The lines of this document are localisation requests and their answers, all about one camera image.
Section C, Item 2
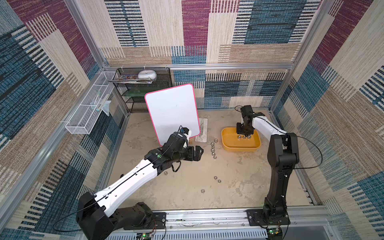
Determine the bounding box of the yellow plastic storage box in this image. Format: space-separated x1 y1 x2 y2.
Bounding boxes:
221 127 261 152

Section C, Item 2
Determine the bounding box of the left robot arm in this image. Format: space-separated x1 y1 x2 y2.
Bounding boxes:
74 127 204 240

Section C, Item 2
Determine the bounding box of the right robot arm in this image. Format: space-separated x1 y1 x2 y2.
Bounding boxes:
235 105 324 229

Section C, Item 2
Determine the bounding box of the white ruler package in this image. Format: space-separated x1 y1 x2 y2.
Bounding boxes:
195 118 208 143

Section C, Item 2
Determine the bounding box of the pink framed whiteboard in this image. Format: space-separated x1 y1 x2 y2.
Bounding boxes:
145 84 201 146

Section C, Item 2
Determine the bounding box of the white round device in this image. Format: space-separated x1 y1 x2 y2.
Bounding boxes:
138 70 157 81

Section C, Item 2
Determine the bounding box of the magazine on shelf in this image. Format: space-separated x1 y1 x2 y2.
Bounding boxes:
108 75 157 84

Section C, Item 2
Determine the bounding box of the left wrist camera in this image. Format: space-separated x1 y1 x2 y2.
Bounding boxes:
179 126 192 149

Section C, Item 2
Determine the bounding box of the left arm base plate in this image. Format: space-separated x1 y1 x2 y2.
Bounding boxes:
130 212 167 230

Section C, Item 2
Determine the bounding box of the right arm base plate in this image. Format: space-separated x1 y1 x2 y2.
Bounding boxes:
246 209 291 227

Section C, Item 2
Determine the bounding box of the black wire shelf rack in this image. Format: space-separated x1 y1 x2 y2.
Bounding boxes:
112 68 173 113

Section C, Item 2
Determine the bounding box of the white wire wall basket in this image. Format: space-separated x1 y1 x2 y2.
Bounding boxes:
65 72 116 135

